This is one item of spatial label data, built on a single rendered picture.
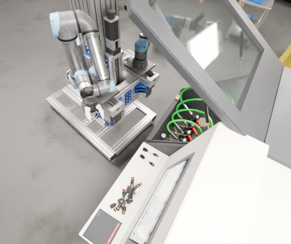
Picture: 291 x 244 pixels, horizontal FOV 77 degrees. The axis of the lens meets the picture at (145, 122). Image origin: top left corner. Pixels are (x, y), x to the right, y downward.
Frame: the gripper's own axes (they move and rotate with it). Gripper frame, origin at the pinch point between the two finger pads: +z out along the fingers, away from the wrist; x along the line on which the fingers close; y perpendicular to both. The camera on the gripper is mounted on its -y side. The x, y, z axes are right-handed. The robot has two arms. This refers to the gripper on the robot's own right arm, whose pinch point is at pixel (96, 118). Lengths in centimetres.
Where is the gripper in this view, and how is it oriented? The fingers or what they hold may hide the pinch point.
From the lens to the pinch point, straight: 92.3
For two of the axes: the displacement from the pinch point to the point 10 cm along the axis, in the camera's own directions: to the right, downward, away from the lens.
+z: 4.0, 7.8, -4.9
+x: -9.0, 2.2, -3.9
